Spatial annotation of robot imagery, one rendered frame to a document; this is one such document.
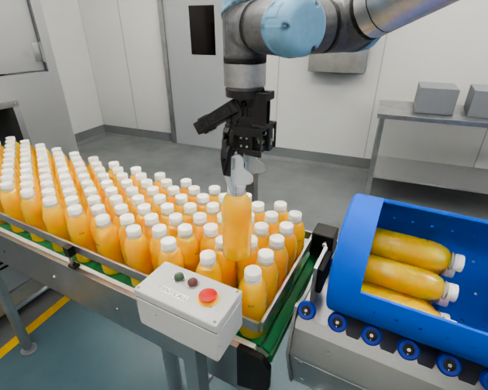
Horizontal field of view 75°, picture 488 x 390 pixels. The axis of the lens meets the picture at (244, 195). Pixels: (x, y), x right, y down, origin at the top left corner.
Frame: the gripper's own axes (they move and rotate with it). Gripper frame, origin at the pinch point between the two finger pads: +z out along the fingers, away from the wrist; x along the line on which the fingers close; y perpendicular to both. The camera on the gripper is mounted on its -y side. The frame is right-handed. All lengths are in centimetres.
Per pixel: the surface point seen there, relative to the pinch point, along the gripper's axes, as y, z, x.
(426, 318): 40.2, 17.6, -1.3
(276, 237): 5.9, 18.4, 10.5
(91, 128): -421, 111, 276
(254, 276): 7.0, 18.5, -5.0
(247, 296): 6.1, 23.5, -6.6
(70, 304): -137, 127, 25
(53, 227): -65, 27, -6
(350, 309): 27.3, 22.5, -0.6
